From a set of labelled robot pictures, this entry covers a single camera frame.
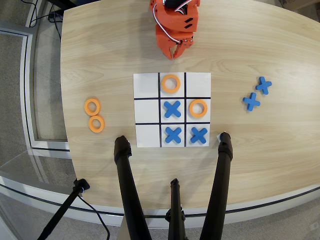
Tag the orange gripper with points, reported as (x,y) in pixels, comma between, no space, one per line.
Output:
(165,40)

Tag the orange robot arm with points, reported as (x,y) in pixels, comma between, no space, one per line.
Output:
(172,2)

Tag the white tic-tac-toe board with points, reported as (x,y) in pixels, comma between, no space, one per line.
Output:
(146,86)

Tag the blue foam cross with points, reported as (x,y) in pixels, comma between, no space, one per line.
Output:
(173,135)
(172,109)
(199,135)
(263,85)
(251,101)

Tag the small white tag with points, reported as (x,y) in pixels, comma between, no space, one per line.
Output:
(218,137)

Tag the black furniture base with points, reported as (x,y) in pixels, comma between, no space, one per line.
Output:
(65,3)

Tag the thin black tripod leg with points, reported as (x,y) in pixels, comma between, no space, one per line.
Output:
(175,205)

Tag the black stand pole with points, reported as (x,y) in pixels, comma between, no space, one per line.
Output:
(60,212)

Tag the grey metal floor frame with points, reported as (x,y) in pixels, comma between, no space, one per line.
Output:
(28,100)

